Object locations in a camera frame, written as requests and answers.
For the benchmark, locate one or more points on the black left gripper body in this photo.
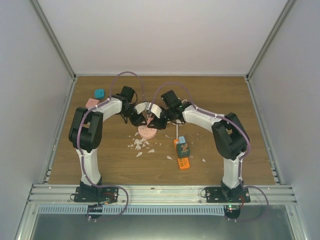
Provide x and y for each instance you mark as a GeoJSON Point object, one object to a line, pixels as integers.
{"type": "Point", "coordinates": [126, 114]}

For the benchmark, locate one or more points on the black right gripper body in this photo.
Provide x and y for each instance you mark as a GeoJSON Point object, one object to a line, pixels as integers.
{"type": "Point", "coordinates": [169, 111]}

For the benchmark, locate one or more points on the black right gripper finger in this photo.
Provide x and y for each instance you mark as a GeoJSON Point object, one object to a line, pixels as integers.
{"type": "Point", "coordinates": [155, 124]}
{"type": "Point", "coordinates": [159, 124]}

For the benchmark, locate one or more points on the pink round socket base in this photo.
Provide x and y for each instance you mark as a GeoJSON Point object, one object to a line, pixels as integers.
{"type": "Point", "coordinates": [146, 132]}

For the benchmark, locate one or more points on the blue square plug adapter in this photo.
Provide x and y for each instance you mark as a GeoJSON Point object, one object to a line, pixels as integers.
{"type": "Point", "coordinates": [99, 93]}

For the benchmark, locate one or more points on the pink cube socket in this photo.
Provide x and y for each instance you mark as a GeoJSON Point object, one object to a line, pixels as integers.
{"type": "Point", "coordinates": [92, 103]}

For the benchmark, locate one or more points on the small pink usb charger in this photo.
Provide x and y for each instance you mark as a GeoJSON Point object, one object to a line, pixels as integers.
{"type": "Point", "coordinates": [150, 122]}

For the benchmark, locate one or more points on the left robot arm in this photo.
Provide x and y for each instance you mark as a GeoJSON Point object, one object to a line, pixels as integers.
{"type": "Point", "coordinates": [86, 130]}

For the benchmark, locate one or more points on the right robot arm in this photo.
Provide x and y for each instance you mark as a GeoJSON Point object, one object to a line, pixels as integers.
{"type": "Point", "coordinates": [230, 138]}

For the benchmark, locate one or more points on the light blue plug adapter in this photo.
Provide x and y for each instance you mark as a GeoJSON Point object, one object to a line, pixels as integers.
{"type": "Point", "coordinates": [181, 140]}

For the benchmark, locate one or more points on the dark green cube adapter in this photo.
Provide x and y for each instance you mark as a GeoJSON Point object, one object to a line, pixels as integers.
{"type": "Point", "coordinates": [182, 150]}

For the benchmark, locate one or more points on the orange power strip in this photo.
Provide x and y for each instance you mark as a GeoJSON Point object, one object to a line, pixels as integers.
{"type": "Point", "coordinates": [183, 163]}

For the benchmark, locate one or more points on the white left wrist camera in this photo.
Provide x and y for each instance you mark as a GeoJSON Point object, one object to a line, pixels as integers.
{"type": "Point", "coordinates": [141, 107]}

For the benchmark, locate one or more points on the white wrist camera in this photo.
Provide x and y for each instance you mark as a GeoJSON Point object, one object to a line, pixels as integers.
{"type": "Point", "coordinates": [141, 107]}
{"type": "Point", "coordinates": [154, 109]}

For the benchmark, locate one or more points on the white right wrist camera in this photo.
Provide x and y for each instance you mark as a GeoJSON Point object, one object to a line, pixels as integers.
{"type": "Point", "coordinates": [154, 109]}

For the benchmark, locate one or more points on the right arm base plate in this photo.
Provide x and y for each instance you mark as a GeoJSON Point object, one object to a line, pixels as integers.
{"type": "Point", "coordinates": [214, 194]}

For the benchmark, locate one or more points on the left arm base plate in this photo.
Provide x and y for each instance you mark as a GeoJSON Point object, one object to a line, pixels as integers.
{"type": "Point", "coordinates": [92, 194]}

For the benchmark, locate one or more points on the grey slotted cable duct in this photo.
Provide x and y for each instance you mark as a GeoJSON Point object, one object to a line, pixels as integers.
{"type": "Point", "coordinates": [189, 210]}

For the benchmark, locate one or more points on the aluminium frame rail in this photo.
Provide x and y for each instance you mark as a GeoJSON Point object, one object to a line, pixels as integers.
{"type": "Point", "coordinates": [154, 194]}

